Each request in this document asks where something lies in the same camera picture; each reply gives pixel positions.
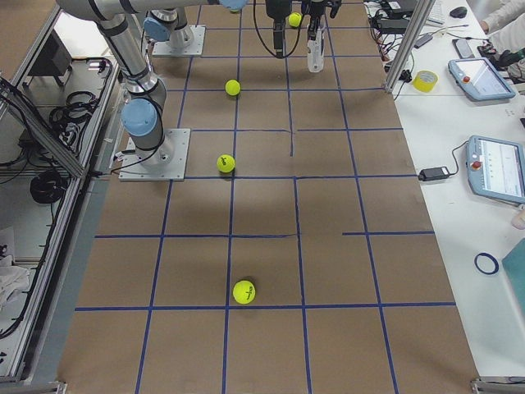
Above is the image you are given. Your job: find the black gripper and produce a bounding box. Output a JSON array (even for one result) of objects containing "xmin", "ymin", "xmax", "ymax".
[
  {"xmin": 265, "ymin": 0, "xmax": 292, "ymax": 57},
  {"xmin": 301, "ymin": 0, "xmax": 340, "ymax": 40}
]

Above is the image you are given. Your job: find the tennis ball can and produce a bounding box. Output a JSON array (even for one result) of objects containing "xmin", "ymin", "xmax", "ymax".
[{"xmin": 307, "ymin": 22, "xmax": 325, "ymax": 73}]

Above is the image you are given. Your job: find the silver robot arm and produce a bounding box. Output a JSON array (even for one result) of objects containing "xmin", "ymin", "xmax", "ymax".
[
  {"xmin": 57, "ymin": 0, "xmax": 247, "ymax": 166},
  {"xmin": 144, "ymin": 1, "xmax": 342, "ymax": 58}
]

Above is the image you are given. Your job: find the farthest tennis ball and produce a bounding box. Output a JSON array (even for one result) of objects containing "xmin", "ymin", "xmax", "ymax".
[{"xmin": 288, "ymin": 11, "xmax": 303, "ymax": 29}]

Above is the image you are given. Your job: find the tennis ball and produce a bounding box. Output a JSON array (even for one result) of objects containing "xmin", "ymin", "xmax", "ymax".
[
  {"xmin": 217, "ymin": 154, "xmax": 235, "ymax": 174},
  {"xmin": 225, "ymin": 80, "xmax": 241, "ymax": 96},
  {"xmin": 232, "ymin": 280, "xmax": 256, "ymax": 305},
  {"xmin": 288, "ymin": 11, "xmax": 303, "ymax": 29}
]

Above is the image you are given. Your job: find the far tennis ball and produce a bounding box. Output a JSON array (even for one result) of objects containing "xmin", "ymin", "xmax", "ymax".
[{"xmin": 225, "ymin": 80, "xmax": 241, "ymax": 96}]

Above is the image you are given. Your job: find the middle tennis ball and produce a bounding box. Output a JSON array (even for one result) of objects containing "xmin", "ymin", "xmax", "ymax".
[{"xmin": 217, "ymin": 154, "xmax": 235, "ymax": 174}]

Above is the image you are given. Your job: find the near tennis ball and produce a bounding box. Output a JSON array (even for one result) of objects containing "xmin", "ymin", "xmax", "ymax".
[{"xmin": 232, "ymin": 280, "xmax": 256, "ymax": 305}]

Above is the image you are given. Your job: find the yellow tape roll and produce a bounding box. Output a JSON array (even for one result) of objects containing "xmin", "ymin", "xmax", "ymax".
[{"xmin": 413, "ymin": 70, "xmax": 438, "ymax": 93}]

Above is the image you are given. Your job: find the black smartphone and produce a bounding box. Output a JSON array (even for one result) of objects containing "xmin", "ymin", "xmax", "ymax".
[{"xmin": 452, "ymin": 39, "xmax": 475, "ymax": 59}]

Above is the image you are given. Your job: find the far teach pendant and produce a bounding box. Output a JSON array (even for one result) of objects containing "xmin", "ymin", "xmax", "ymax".
[{"xmin": 448, "ymin": 57, "xmax": 516, "ymax": 101}]

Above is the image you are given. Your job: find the teach pendant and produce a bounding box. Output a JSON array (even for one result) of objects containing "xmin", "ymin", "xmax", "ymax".
[
  {"xmin": 466, "ymin": 135, "xmax": 524, "ymax": 204},
  {"xmin": 448, "ymin": 57, "xmax": 516, "ymax": 101}
]

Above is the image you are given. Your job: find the black power adapter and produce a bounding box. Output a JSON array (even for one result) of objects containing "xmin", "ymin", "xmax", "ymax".
[{"xmin": 418, "ymin": 166, "xmax": 450, "ymax": 181}]

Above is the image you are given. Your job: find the near teach pendant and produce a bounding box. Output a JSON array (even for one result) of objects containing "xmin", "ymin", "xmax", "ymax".
[{"xmin": 466, "ymin": 135, "xmax": 524, "ymax": 204}]

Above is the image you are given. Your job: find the black camera cable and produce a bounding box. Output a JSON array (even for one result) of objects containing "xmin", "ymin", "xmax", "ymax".
[{"xmin": 252, "ymin": 0, "xmax": 307, "ymax": 58}]

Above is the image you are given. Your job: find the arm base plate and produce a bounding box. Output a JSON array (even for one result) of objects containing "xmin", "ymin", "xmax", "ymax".
[
  {"xmin": 153, "ymin": 25, "xmax": 206, "ymax": 57},
  {"xmin": 118, "ymin": 128, "xmax": 190, "ymax": 181}
]

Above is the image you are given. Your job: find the aluminium frame post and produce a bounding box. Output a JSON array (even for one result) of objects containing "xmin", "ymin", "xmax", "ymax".
[{"xmin": 383, "ymin": 0, "xmax": 435, "ymax": 93}]

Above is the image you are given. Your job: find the blue tape ring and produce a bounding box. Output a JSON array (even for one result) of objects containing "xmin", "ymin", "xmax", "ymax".
[{"xmin": 473, "ymin": 252, "xmax": 500, "ymax": 277}]

